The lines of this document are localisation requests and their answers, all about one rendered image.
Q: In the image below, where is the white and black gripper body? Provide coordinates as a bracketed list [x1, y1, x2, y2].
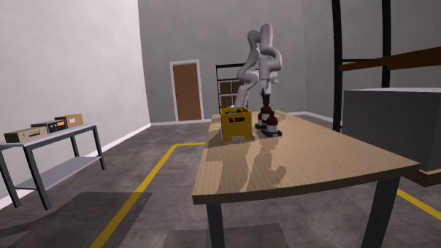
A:
[260, 80, 271, 95]

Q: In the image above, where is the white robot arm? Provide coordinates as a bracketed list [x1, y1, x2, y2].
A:
[231, 23, 282, 108]

